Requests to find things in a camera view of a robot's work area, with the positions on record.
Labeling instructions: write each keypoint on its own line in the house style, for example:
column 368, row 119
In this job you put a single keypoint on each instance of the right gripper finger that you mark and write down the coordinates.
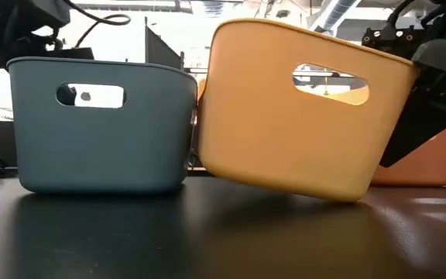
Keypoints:
column 416, row 128

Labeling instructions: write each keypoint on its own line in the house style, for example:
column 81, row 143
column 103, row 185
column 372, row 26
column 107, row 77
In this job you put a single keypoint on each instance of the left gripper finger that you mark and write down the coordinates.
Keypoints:
column 66, row 95

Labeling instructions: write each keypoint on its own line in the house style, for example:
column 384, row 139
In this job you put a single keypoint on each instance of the blue-grey plastic bin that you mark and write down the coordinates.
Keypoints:
column 103, row 135

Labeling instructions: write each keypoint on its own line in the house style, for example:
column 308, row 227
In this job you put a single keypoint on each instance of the yellow plastic bin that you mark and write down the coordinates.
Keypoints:
column 277, row 128

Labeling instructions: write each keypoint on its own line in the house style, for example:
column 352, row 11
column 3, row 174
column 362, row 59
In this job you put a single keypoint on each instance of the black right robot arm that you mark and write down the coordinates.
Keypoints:
column 445, row 13

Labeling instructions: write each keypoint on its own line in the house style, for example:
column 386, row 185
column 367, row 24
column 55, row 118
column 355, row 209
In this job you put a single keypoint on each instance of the black round ceiling fixture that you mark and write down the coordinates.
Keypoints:
column 85, row 96

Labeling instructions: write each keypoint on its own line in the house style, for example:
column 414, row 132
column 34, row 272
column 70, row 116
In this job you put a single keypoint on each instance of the orange plastic bin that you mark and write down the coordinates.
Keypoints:
column 428, row 162

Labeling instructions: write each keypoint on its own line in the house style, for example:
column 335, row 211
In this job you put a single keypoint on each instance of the yellow hanging pendant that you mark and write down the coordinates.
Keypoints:
column 326, row 87

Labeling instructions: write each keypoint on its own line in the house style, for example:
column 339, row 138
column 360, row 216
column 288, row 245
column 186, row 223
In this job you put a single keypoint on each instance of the black partition panel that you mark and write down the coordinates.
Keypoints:
column 163, row 52

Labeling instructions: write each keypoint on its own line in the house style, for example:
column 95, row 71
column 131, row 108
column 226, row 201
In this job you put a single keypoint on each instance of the long ceiling light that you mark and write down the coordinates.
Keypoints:
column 316, row 73

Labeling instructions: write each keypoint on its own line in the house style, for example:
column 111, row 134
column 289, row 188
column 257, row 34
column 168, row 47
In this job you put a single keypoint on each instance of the silver air duct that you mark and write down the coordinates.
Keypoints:
column 335, row 13

